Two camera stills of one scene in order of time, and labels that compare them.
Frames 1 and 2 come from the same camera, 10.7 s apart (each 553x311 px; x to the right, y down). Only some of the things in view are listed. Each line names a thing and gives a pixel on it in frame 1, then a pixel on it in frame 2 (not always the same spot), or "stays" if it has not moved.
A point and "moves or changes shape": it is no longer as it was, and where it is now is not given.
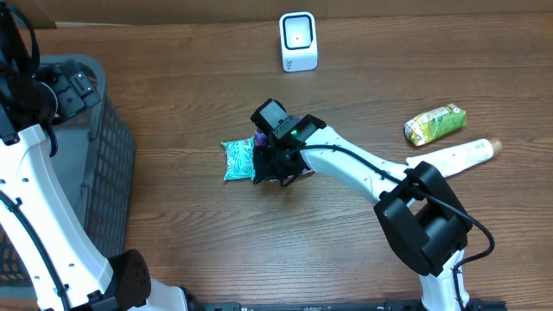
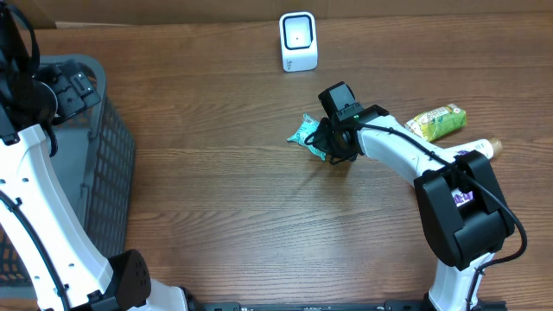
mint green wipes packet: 239,159 moves or changes shape
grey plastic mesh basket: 97,155 stays
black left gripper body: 68,101 stays
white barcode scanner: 299,41 stays
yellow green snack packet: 434,123 stays
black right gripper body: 276,163 → 331,142
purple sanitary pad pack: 261,138 → 460,198
